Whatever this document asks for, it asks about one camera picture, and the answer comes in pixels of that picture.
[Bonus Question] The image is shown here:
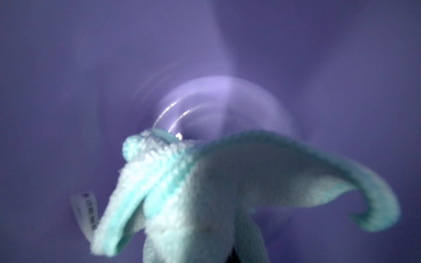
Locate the mint green microfiber cloth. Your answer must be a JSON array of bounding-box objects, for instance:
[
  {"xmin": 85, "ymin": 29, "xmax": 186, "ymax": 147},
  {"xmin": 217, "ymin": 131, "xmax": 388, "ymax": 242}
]
[{"xmin": 70, "ymin": 127, "xmax": 402, "ymax": 263}]

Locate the purple plastic bucket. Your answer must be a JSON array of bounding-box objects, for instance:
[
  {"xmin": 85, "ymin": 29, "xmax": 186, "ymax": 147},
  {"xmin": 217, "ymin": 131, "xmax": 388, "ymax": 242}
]
[{"xmin": 1, "ymin": 1, "xmax": 421, "ymax": 263}]

